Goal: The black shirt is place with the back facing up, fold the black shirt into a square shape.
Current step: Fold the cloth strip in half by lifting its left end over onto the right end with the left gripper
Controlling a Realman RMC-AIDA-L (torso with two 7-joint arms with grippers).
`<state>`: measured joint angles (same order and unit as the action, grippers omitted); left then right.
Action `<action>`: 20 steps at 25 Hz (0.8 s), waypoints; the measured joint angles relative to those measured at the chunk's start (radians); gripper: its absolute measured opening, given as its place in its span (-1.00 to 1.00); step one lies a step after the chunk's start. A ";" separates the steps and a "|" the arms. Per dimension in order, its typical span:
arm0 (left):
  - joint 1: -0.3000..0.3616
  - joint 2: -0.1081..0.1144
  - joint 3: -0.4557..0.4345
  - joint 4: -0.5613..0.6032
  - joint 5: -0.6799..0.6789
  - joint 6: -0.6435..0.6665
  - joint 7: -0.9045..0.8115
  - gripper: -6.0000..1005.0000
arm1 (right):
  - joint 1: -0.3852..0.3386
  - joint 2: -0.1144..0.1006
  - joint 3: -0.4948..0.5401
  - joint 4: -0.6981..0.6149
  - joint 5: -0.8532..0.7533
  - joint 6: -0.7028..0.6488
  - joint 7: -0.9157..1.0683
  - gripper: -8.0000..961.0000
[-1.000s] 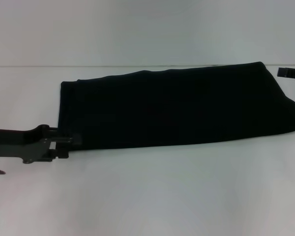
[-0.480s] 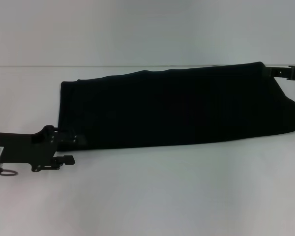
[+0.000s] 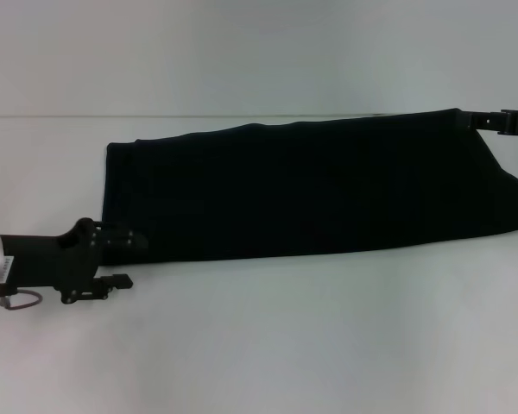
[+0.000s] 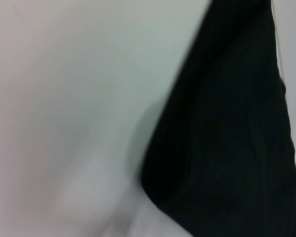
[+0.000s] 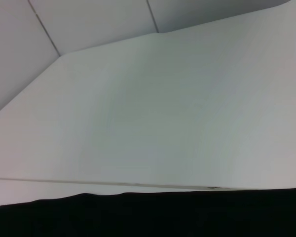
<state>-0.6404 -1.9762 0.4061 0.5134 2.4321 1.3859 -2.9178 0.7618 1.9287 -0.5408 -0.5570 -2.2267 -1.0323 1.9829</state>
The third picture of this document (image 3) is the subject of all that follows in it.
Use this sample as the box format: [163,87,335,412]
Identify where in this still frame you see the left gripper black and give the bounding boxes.
[0,217,150,305]

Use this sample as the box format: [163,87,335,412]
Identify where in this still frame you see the black t-shirt white print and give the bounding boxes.
[98,106,518,265]

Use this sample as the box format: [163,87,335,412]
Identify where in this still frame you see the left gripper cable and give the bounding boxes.
[0,286,43,311]

